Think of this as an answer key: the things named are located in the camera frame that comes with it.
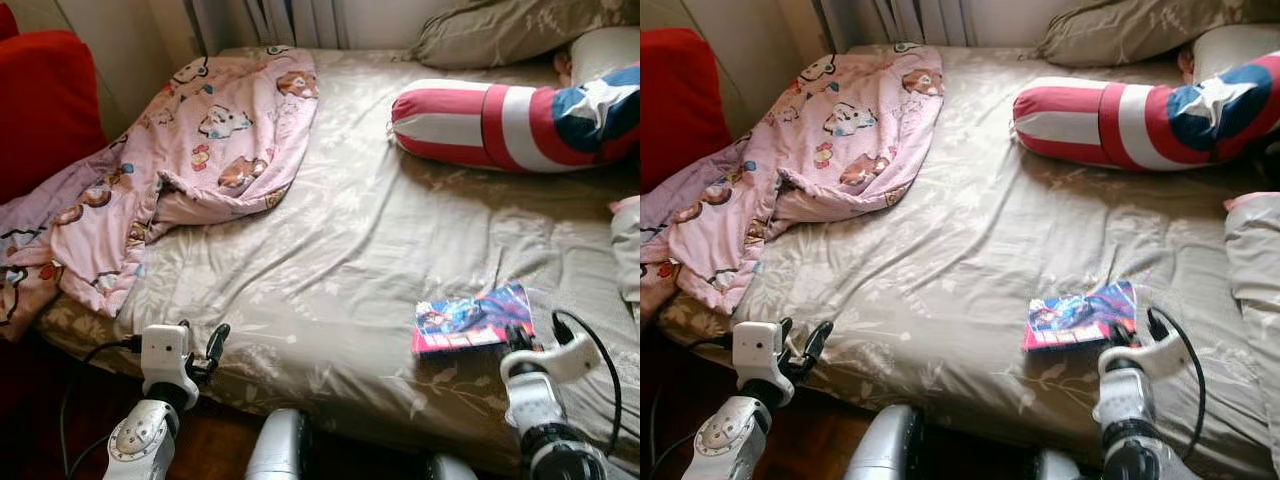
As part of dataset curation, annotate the colourful comic book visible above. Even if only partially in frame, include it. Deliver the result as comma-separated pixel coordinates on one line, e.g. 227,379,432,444
412,282,534,354
1022,280,1138,351

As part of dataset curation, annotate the silver robot left leg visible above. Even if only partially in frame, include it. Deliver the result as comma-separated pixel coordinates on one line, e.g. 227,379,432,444
845,405,923,480
245,408,306,480

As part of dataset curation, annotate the bed with grey floral sheet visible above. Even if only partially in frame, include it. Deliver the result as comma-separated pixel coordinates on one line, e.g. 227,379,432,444
655,42,1280,476
35,45,641,476

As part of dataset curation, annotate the pink cartoon print blanket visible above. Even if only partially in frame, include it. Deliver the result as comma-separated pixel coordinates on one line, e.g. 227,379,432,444
0,47,319,341
640,42,944,321

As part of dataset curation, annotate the star and stripes bolster pillow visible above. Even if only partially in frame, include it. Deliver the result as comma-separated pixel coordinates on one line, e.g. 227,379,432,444
1012,52,1280,171
390,65,641,174

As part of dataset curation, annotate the large red pillow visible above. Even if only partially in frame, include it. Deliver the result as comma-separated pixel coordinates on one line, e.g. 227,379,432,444
640,28,734,196
0,28,109,206

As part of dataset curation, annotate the white pillow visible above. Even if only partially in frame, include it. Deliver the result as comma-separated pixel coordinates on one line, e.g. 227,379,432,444
570,27,641,86
1190,25,1280,83

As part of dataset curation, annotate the grey pleated curtain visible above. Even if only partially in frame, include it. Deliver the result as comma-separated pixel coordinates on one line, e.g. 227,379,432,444
190,0,346,51
815,0,976,49

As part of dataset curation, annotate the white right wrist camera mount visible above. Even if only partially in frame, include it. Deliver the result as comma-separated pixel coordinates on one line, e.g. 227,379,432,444
500,333,603,386
1098,333,1179,381

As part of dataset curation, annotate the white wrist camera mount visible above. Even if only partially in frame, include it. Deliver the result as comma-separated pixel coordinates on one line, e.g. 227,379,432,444
500,333,603,386
140,323,199,401
1098,333,1179,381
732,321,791,406

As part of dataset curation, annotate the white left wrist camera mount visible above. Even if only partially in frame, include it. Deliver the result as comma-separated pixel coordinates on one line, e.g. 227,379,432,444
140,323,199,401
732,321,791,406

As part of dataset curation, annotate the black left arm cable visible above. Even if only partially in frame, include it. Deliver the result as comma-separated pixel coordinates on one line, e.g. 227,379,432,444
650,335,736,471
60,338,146,476

